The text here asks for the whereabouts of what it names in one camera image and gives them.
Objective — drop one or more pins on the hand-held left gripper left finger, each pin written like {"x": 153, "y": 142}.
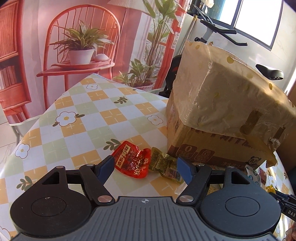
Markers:
{"x": 106, "y": 168}

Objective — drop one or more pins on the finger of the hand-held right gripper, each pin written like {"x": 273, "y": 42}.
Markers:
{"x": 281, "y": 197}

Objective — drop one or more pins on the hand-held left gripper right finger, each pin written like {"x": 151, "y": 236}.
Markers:
{"x": 185, "y": 170}

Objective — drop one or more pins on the small yellow snack packet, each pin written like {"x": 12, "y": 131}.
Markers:
{"x": 271, "y": 188}

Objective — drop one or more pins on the green snack packet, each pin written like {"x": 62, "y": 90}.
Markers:
{"x": 161, "y": 162}

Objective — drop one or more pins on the red snack packet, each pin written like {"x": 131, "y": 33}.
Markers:
{"x": 131, "y": 162}

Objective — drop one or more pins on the brown cardboard box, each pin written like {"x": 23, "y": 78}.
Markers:
{"x": 208, "y": 155}

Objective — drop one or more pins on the dark brown snack packet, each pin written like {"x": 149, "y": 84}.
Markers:
{"x": 263, "y": 175}

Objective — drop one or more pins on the white and blue snack packet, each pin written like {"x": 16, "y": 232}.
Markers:
{"x": 253, "y": 176}

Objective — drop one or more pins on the cardboard box with plastic liner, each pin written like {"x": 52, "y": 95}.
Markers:
{"x": 226, "y": 92}

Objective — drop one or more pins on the black exercise bike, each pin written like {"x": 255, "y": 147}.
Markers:
{"x": 219, "y": 29}

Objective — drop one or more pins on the printed room backdrop cloth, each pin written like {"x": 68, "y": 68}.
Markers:
{"x": 34, "y": 34}

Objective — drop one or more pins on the dark framed window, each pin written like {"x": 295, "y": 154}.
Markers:
{"x": 254, "y": 16}

